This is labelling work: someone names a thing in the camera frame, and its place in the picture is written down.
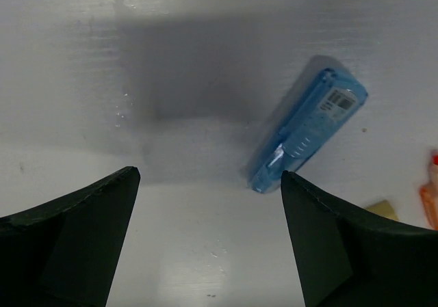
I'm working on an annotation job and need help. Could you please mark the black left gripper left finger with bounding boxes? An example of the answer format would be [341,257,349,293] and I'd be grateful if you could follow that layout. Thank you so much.
[1,166,140,306]

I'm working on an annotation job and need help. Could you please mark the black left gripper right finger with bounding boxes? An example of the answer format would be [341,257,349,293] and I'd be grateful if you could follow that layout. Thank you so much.
[281,172,437,306]

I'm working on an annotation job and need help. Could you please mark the orange correction tape dispenser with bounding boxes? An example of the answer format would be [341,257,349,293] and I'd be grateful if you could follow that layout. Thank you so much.
[419,150,437,230]

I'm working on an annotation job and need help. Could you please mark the blue correction tape dispenser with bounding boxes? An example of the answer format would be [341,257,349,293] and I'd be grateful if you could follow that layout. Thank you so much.
[248,68,368,193]

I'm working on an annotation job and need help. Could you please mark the tan yellow eraser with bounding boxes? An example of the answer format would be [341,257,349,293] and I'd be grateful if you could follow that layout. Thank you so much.
[365,200,399,222]

